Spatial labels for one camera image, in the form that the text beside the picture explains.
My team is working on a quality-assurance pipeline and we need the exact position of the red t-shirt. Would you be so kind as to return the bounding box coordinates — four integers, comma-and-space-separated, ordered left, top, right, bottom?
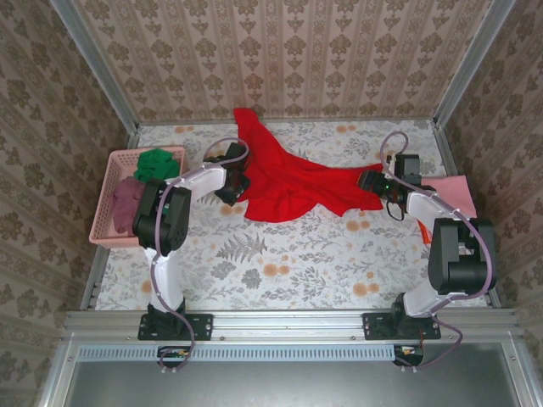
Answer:
232, 108, 385, 224

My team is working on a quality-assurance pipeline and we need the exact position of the folded pink t-shirt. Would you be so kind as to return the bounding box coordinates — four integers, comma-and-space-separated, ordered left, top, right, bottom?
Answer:
422, 174, 478, 217

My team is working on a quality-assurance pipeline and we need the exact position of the green t-shirt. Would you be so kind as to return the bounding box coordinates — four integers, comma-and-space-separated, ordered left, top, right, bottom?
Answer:
133, 148, 180, 184

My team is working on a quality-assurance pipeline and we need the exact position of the floral tablecloth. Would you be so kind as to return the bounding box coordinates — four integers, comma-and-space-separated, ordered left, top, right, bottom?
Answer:
95, 120, 489, 310

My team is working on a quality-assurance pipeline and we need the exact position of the purple t-shirt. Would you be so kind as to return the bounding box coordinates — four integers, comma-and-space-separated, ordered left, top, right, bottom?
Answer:
111, 176, 148, 234

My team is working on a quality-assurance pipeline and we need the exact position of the pink plastic basket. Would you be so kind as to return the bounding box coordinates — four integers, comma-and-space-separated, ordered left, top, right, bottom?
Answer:
88, 146, 190, 249

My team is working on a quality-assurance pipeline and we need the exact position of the grey metal panel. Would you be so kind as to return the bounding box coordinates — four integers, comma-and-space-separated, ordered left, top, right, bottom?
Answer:
40, 341, 543, 407

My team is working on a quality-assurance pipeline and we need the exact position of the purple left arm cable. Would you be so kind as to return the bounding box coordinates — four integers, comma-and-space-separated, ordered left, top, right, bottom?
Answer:
150, 137, 251, 370

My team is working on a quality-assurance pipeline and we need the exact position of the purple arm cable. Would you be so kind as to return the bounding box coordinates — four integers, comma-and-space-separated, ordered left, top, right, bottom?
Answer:
150, 137, 251, 370
379, 131, 498, 371

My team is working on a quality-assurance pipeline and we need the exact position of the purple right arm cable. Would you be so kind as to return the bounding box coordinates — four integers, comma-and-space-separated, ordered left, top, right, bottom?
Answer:
379, 131, 498, 371

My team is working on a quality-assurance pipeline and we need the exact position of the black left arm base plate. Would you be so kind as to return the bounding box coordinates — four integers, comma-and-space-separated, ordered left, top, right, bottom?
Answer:
137, 312, 213, 342

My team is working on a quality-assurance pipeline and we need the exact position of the aluminium front rail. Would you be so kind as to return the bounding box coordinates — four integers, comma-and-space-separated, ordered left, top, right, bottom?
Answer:
63, 309, 521, 340

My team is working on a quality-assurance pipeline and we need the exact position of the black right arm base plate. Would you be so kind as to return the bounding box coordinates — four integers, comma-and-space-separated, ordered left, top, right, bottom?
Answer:
362, 312, 442, 342

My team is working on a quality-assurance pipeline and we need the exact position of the aluminium upright post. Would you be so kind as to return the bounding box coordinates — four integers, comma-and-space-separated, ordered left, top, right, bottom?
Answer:
432, 0, 517, 128
50, 0, 141, 133

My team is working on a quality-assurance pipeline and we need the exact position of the grey slotted cable duct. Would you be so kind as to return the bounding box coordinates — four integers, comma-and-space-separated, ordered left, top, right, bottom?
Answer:
78, 343, 396, 362

